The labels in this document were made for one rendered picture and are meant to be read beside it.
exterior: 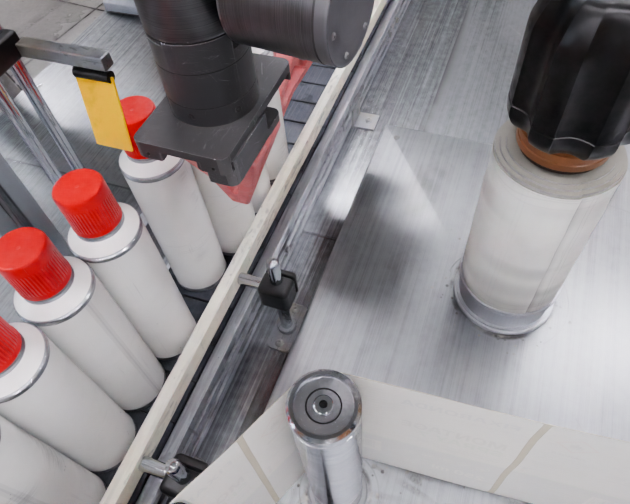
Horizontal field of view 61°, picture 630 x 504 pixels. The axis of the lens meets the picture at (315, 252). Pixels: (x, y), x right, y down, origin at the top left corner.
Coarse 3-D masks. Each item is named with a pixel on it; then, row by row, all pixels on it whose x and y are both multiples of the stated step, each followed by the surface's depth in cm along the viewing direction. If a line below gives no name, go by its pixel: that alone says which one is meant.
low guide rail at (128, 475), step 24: (384, 0) 77; (360, 48) 71; (336, 72) 66; (336, 96) 66; (312, 120) 61; (312, 144) 62; (288, 168) 57; (264, 216) 53; (240, 264) 50; (216, 288) 49; (216, 312) 47; (192, 336) 46; (192, 360) 45; (168, 384) 44; (168, 408) 43; (144, 432) 41; (120, 480) 39
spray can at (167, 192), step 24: (144, 96) 39; (144, 120) 37; (120, 168) 41; (144, 168) 40; (168, 168) 40; (144, 192) 41; (168, 192) 42; (192, 192) 44; (168, 216) 44; (192, 216) 45; (168, 240) 46; (192, 240) 47; (216, 240) 50; (192, 264) 49; (216, 264) 51; (192, 288) 52
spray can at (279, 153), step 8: (256, 48) 48; (272, 104) 53; (280, 104) 55; (280, 112) 55; (280, 120) 55; (280, 128) 56; (280, 136) 57; (280, 144) 57; (272, 152) 57; (280, 152) 58; (288, 152) 61; (272, 160) 58; (280, 160) 59; (272, 168) 59; (280, 168) 60; (272, 176) 60
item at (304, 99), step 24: (312, 72) 72; (312, 96) 69; (288, 120) 67; (288, 144) 64; (288, 192) 60; (264, 240) 56; (240, 288) 53; (192, 312) 52; (216, 336) 50; (168, 360) 49; (192, 384) 47; (168, 432) 45; (144, 480) 43
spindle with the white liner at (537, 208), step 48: (576, 0) 26; (624, 0) 25; (528, 48) 29; (576, 48) 26; (624, 48) 26; (528, 96) 31; (576, 96) 28; (624, 96) 27; (528, 144) 34; (576, 144) 31; (624, 144) 32; (480, 192) 40; (528, 192) 34; (576, 192) 33; (480, 240) 41; (528, 240) 37; (576, 240) 37; (480, 288) 45; (528, 288) 42
